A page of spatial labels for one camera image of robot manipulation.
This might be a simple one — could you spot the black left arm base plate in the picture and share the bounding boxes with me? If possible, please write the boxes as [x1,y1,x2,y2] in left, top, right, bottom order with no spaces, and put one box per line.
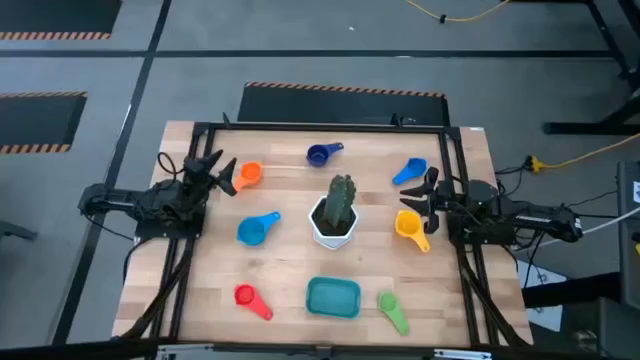
[133,198,206,240]

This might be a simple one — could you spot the yellow extension cord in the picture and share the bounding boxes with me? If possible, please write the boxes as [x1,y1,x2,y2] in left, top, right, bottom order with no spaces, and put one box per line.
[524,132,640,174]

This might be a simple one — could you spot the black rig crossbar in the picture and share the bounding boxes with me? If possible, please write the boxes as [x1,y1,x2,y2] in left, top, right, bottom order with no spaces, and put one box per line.
[0,335,640,360]

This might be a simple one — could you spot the small light blue measuring cup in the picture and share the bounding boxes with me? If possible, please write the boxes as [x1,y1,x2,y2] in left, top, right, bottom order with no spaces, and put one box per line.
[391,157,429,187]

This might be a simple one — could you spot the white cable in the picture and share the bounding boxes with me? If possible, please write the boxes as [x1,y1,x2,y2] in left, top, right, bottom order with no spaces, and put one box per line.
[537,204,640,250]

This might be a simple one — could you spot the black bar beside cabinet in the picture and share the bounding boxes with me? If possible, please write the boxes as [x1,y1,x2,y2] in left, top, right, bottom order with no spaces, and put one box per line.
[522,271,621,310]

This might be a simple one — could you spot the large blue measuring cup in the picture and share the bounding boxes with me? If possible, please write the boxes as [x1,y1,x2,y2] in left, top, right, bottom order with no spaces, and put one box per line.
[236,210,282,247]

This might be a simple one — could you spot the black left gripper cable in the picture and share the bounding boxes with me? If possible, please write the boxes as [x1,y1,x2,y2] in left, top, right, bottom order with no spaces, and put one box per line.
[156,151,186,177]

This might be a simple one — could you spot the white sheet on floor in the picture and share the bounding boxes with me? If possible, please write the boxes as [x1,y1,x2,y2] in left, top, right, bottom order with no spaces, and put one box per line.
[514,258,566,332]

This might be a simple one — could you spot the black aluminium table frame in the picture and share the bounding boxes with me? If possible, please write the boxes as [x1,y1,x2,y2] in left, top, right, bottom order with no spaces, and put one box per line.
[119,112,534,349]

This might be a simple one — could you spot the teal plastic basket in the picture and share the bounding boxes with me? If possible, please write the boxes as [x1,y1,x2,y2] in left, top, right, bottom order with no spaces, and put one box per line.
[305,276,362,320]

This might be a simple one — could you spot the black metal stand legs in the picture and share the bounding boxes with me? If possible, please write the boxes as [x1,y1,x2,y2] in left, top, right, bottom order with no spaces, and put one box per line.
[542,0,640,136]

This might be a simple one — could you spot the green measuring cup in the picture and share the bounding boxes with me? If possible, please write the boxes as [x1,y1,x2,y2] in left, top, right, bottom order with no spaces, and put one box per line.
[377,291,411,337]

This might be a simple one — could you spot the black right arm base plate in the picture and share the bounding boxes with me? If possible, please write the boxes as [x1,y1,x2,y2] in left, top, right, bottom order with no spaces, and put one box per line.
[446,204,517,247]

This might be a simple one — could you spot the yellow cable with black clip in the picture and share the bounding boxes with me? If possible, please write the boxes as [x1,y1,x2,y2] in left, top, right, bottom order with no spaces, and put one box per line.
[404,0,512,24]

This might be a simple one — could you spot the green cactus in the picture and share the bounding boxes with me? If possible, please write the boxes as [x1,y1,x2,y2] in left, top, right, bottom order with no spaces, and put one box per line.
[322,173,358,230]

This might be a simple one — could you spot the white hexagonal plant pot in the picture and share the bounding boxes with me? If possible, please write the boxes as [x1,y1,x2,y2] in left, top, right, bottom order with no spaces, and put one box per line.
[307,195,360,251]

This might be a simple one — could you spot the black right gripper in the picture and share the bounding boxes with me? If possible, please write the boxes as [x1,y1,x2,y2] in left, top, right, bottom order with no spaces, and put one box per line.
[399,166,454,235]

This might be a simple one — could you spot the grey stand foot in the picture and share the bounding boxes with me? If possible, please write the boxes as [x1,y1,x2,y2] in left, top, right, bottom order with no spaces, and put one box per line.
[0,218,39,242]

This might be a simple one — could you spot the red measuring cup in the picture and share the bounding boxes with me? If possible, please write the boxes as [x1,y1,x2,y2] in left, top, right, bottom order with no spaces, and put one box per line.
[233,283,275,322]

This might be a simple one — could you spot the dark blue measuring cup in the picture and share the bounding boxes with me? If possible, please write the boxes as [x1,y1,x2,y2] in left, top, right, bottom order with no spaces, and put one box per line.
[305,141,345,168]

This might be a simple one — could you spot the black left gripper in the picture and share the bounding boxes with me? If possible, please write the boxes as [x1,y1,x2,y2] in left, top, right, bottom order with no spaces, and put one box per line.
[180,148,239,204]

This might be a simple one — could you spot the yellow measuring cup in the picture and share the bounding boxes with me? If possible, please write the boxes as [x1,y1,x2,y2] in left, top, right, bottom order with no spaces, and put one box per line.
[394,209,432,254]

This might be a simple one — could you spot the orange measuring cup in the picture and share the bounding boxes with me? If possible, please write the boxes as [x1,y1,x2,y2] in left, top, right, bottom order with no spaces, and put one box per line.
[232,160,264,194]

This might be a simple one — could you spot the black hazard-striped floor mat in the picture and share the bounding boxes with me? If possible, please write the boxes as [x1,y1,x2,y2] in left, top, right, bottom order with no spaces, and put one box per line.
[0,0,123,41]
[236,81,451,127]
[0,91,89,155]

